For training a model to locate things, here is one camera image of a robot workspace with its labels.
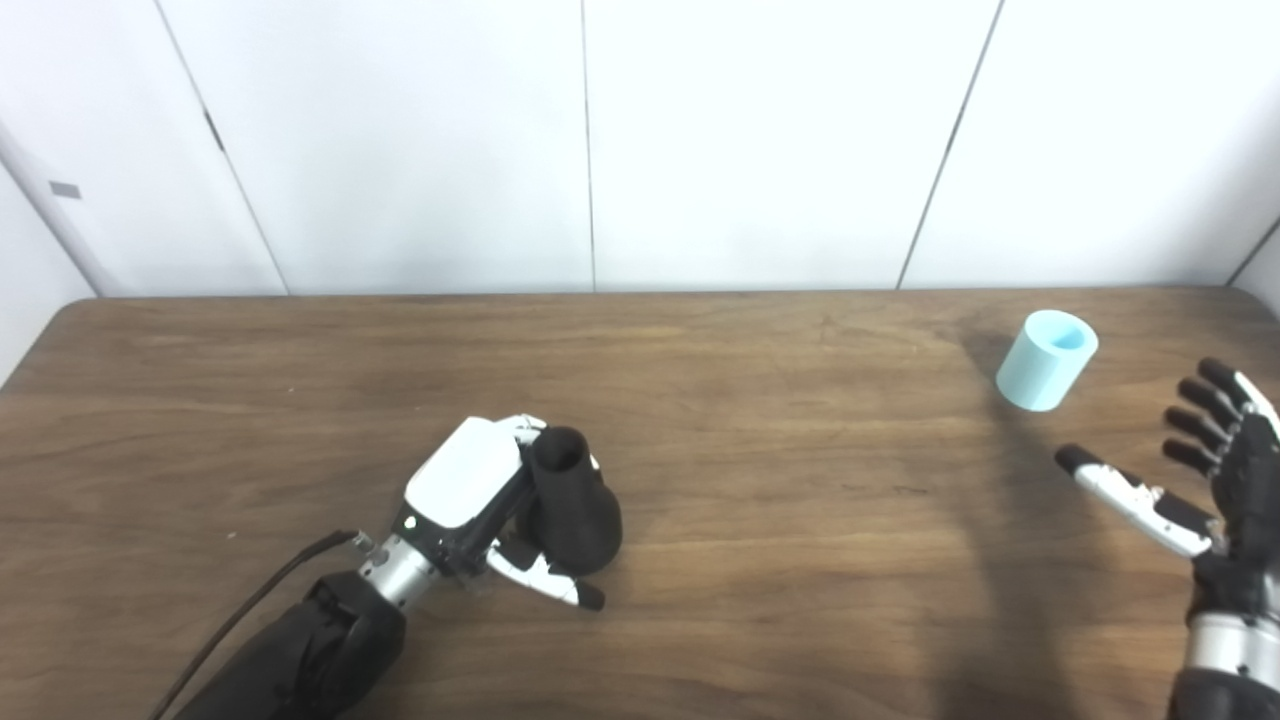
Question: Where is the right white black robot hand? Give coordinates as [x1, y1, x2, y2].
[1054, 357, 1280, 626]

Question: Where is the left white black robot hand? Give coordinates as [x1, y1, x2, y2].
[392, 414, 607, 611]

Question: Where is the black funnel-shaped nozzle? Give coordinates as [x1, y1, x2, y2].
[515, 427, 623, 577]

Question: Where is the light-blue cylindrical hose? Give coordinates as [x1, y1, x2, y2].
[995, 309, 1099, 413]

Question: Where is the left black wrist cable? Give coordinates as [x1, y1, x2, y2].
[148, 530, 373, 720]

